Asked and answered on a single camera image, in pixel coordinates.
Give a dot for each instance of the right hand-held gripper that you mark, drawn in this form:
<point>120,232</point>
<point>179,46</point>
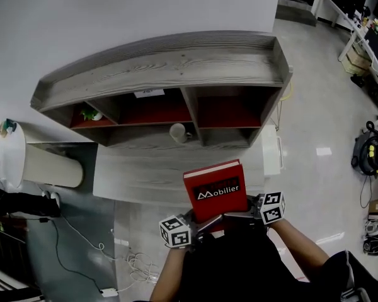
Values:
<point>272,208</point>

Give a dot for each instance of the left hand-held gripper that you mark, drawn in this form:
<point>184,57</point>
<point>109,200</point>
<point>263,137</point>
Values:
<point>174,233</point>

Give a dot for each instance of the red hardcover book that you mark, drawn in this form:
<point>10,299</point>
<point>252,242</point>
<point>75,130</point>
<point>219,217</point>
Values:
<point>214,178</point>

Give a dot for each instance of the person's right forearm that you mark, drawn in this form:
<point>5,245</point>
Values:
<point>299,250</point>

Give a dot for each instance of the person's left forearm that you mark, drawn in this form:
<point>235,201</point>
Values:
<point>167,275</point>

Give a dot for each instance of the grey wooden desk with hutch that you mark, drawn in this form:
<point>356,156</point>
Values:
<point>138,171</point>

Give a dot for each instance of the long white office desk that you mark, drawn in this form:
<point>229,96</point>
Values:
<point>349,20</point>

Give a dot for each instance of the person's black trousers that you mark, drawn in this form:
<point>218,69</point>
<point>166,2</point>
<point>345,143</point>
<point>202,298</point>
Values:
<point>233,269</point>

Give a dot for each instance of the white mug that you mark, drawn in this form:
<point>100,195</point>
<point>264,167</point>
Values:
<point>178,133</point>

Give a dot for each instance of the white power adapter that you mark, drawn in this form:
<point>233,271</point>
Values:
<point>108,292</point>

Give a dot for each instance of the person's black shirt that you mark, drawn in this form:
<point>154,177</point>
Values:
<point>349,278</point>

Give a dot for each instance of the black framed picture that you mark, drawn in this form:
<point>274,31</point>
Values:
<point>148,93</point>

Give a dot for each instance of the black and yellow vacuum cleaner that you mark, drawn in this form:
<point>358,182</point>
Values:
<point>370,149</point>

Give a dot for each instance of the small potted green plant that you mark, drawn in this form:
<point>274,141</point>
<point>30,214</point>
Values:
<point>89,114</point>

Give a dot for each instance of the tan storage crate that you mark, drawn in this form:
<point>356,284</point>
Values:
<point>357,60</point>

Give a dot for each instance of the small green ornament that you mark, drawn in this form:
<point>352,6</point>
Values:
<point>8,127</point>

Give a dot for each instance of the white side table gold frame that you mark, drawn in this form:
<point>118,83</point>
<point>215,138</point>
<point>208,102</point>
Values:
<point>291,90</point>

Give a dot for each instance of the white round pedestal table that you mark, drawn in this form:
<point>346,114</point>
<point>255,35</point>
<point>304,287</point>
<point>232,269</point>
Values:
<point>44,165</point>

